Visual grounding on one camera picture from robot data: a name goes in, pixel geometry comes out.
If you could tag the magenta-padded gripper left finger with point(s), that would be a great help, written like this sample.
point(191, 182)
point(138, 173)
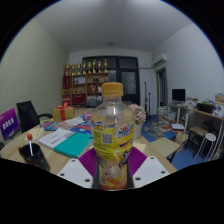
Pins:
point(75, 171)

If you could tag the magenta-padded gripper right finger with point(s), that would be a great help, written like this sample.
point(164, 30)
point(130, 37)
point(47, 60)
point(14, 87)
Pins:
point(150, 170)

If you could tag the yellow-capped clear drink bottle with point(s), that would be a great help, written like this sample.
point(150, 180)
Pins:
point(111, 133)

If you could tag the pale yellow notebook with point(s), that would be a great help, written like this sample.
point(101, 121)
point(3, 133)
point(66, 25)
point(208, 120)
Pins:
point(140, 146)
point(35, 133)

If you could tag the teal book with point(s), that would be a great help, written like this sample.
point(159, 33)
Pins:
point(73, 145)

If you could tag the light wooden small table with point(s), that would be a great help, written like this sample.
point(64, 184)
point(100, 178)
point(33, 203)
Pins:
point(165, 146)

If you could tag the white book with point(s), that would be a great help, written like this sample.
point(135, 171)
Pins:
point(55, 138)

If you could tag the black mug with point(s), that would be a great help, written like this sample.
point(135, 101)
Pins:
point(36, 160)

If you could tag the large blue picture book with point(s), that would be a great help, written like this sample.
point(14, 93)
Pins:
point(81, 128)

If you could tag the white paper sheet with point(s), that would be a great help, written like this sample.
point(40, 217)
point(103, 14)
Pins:
point(74, 120)

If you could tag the stack of books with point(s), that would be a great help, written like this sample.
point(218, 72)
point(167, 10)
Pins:
point(166, 116)

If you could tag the pink box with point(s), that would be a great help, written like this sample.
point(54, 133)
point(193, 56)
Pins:
point(87, 116)

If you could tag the pink flower bouquet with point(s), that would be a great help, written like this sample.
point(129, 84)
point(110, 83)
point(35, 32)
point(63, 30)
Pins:
point(138, 114)

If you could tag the red-tipped white stick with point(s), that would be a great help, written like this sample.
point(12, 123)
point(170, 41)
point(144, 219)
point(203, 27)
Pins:
point(29, 136)

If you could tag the yellow gift box red ribbon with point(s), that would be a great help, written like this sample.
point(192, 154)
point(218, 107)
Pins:
point(66, 114)

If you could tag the brown wooden stool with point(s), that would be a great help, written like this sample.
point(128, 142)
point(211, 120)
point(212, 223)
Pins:
point(199, 130)

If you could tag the white round stool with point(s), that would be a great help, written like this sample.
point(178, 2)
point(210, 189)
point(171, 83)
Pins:
point(210, 136)

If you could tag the black tripod stand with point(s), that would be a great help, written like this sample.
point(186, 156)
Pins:
point(145, 100)

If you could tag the wooden side desk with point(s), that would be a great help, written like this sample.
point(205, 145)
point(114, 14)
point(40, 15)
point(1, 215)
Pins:
point(193, 111)

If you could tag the black office chair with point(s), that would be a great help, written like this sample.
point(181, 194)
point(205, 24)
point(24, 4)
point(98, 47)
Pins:
point(26, 115)

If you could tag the black computer monitor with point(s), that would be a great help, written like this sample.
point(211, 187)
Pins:
point(178, 95)

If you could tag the purple sign board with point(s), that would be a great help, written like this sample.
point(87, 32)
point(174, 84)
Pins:
point(8, 123)

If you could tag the wooden shelf unit with trophies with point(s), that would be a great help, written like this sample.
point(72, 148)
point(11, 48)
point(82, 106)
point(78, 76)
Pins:
point(83, 86)

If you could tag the dark glass double door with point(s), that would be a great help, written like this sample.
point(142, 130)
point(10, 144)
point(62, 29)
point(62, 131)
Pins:
point(128, 80)

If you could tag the white wall air conditioner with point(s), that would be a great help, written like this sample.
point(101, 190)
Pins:
point(160, 60)

